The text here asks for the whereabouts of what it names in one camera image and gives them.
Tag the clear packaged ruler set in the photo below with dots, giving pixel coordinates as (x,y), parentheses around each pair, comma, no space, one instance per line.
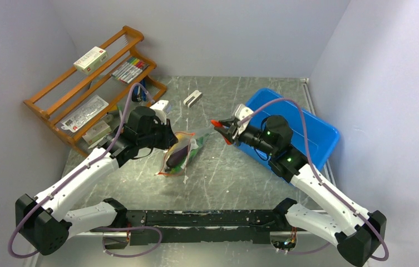
(83,114)

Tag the green chili pepper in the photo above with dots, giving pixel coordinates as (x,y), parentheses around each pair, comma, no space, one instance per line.
(196,143)

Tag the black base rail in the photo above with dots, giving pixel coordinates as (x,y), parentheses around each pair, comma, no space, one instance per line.
(259,226)

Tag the red chili pepper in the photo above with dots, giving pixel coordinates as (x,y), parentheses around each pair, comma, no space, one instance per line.
(221,129)

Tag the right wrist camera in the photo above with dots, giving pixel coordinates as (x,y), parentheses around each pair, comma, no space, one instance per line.
(243,115)

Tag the white plastic clip block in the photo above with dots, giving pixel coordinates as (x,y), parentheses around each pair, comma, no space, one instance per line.
(192,98)

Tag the clear zip top bag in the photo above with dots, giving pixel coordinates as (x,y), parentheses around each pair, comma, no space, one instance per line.
(199,131)

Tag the blue plastic bin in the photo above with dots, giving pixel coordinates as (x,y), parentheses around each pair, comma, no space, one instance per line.
(310,135)

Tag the blue black stapler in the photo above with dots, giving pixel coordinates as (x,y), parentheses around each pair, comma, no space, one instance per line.
(138,95)

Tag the green staple box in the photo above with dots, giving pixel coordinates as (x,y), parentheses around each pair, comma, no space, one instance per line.
(96,132)

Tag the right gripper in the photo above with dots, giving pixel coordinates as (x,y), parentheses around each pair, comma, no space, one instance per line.
(228,136)

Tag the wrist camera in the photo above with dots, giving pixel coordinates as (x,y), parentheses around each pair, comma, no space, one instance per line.
(243,115)
(162,109)

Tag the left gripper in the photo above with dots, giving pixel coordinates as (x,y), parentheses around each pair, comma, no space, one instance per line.
(169,138)

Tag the pack of colour markers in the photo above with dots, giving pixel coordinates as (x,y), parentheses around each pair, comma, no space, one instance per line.
(129,70)

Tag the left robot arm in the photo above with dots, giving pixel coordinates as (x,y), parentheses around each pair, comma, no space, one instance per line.
(47,220)

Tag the wooden shelf rack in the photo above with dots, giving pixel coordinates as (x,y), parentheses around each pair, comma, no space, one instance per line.
(88,85)

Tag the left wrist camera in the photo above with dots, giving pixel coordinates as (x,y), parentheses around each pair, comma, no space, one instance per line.
(162,109)

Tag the yellow banana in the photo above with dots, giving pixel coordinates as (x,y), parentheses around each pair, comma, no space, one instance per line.
(181,137)

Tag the purple eggplant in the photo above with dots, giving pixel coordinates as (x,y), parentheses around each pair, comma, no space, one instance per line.
(176,156)

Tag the white staple box on top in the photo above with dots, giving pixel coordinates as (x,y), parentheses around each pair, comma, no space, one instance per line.
(91,60)

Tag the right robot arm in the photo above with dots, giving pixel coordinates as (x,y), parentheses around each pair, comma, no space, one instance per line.
(356,232)

